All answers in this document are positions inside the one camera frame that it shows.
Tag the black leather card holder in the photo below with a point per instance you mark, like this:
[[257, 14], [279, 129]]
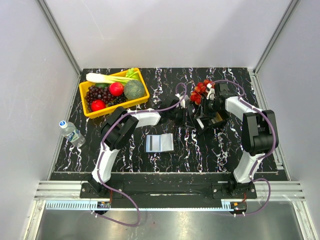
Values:
[[167, 143]]

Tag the red artificial berry bunch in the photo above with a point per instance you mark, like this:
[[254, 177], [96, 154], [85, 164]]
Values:
[[203, 90]]

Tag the yellow plastic tray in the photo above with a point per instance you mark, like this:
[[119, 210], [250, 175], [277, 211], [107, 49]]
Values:
[[83, 87]]

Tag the black card storage box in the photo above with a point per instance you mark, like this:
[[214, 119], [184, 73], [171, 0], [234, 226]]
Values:
[[203, 125]]

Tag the dark purple grape bunch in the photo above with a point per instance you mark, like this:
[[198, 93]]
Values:
[[102, 94]]

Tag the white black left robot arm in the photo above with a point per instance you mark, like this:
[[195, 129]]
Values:
[[119, 127]]

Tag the red apple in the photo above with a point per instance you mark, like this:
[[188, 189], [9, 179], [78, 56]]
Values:
[[116, 89]]

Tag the green melon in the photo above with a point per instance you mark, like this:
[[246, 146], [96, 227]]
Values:
[[134, 89]]

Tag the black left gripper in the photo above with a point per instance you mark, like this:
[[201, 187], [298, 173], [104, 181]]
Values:
[[183, 110]]

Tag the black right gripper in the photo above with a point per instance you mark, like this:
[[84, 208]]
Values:
[[210, 99]]

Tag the red tomato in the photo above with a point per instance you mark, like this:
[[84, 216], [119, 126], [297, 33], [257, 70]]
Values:
[[97, 105]]

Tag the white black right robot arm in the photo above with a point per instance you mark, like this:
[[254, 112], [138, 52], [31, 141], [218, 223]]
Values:
[[259, 136]]

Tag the gold credit card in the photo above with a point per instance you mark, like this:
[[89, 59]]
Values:
[[217, 120]]

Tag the plastic water bottle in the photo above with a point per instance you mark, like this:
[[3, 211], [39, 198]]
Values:
[[71, 133]]

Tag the white credit card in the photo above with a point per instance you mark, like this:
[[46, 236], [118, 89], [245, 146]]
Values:
[[153, 143]]

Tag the white green leek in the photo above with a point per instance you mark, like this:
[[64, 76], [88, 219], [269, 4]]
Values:
[[110, 79]]

